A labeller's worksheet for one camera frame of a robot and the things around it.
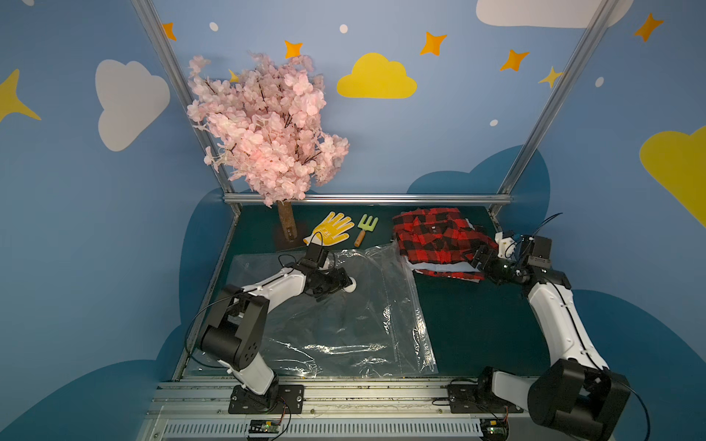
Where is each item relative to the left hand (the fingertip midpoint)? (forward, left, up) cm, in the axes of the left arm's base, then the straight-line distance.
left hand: (344, 283), depth 92 cm
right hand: (+2, -40, +14) cm, 43 cm away
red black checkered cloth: (+5, -38, -1) cm, 39 cm away
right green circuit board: (-39, -42, -8) cm, 58 cm away
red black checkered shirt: (+16, -33, +8) cm, 38 cm away
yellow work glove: (+29, +8, -6) cm, 30 cm away
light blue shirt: (+5, -39, +4) cm, 40 cm away
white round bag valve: (0, -2, -4) cm, 4 cm away
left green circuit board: (-40, +20, -6) cm, 45 cm away
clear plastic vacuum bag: (-14, -9, -4) cm, 17 cm away
